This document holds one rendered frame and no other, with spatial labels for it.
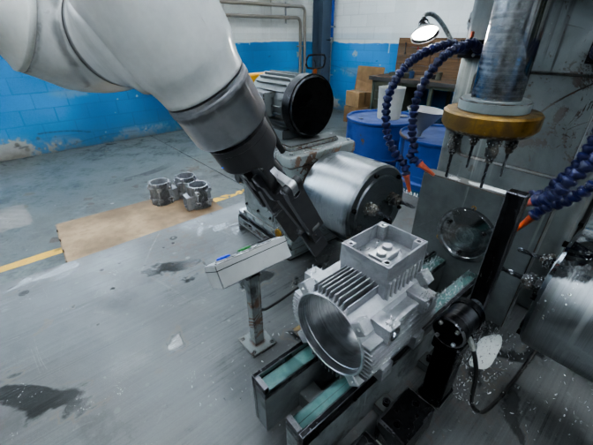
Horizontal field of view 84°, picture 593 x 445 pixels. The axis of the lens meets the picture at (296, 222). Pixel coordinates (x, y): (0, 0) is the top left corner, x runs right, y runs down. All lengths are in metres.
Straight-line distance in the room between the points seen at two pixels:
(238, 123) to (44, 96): 5.53
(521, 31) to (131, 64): 0.62
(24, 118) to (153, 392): 5.25
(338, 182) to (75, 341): 0.78
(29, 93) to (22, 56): 5.39
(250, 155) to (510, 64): 0.53
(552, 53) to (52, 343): 1.33
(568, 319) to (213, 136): 0.61
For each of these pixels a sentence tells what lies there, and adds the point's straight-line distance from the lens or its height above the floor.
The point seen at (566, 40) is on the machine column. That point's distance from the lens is 0.95.
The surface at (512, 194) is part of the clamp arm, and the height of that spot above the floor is 1.25.
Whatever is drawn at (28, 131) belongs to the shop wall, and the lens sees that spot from 5.88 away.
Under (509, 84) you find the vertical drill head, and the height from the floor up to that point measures 1.39.
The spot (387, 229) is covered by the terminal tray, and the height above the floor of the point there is 1.14.
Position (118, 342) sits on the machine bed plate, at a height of 0.80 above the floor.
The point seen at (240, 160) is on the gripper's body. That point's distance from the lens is 0.37.
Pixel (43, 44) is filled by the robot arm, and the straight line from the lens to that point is 0.42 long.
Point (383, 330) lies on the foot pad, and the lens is 0.55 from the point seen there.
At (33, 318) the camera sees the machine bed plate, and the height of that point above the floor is 0.80.
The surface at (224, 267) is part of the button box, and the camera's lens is 0.65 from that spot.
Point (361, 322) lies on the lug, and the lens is 0.52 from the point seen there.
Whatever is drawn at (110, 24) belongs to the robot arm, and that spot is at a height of 1.47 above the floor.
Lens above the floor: 1.46
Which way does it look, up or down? 30 degrees down
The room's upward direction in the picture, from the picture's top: straight up
